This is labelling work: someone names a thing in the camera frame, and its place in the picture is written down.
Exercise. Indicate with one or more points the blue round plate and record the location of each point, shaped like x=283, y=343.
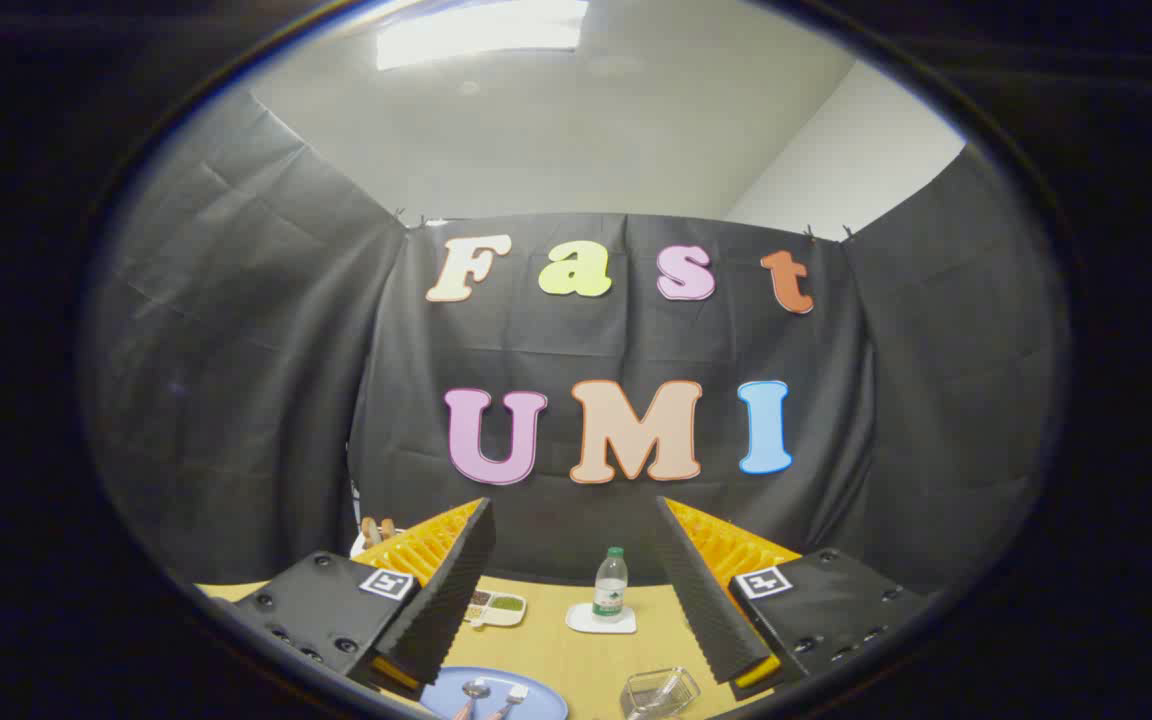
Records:
x=536, y=705

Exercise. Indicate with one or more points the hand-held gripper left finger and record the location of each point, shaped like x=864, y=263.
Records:
x=451, y=590

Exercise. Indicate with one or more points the white square coaster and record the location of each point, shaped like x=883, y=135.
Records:
x=581, y=622

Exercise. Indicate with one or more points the cream toaster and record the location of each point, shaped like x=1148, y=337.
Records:
x=360, y=548

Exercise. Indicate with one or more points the ceiling light panel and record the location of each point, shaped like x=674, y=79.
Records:
x=481, y=30

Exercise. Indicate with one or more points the clear plastic water bottle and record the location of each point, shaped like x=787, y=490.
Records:
x=610, y=585

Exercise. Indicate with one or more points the white divided grain dish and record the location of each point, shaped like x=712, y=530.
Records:
x=506, y=606

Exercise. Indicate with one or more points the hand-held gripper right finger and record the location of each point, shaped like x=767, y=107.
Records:
x=701, y=590

